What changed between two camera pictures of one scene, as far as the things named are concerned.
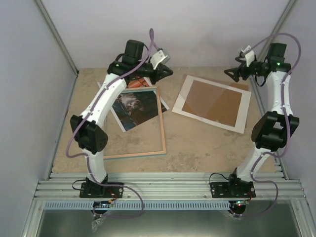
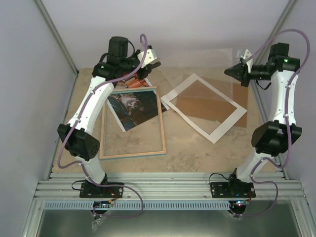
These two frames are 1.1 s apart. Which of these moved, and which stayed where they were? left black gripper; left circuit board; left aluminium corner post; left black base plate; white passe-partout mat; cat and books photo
Moved: left black gripper; white passe-partout mat
Stayed: left black base plate; cat and books photo; left aluminium corner post; left circuit board
